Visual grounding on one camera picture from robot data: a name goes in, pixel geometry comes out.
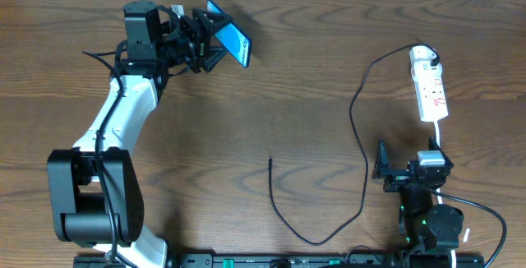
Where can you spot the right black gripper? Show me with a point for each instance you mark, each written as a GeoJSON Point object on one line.
{"type": "Point", "coordinates": [396, 175]}

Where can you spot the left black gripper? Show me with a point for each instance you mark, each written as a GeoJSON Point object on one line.
{"type": "Point", "coordinates": [201, 40]}

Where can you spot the blue Galaxy smartphone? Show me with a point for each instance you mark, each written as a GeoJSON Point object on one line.
{"type": "Point", "coordinates": [237, 42]}

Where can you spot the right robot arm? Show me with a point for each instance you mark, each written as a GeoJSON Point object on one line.
{"type": "Point", "coordinates": [432, 230]}

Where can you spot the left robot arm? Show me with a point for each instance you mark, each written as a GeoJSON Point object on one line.
{"type": "Point", "coordinates": [94, 192]}

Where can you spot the white USB charger plug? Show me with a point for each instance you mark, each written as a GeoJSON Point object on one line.
{"type": "Point", "coordinates": [422, 52]}

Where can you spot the white power strip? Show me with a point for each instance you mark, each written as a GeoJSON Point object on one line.
{"type": "Point", "coordinates": [430, 92]}

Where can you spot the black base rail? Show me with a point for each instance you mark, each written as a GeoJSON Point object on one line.
{"type": "Point", "coordinates": [296, 261]}

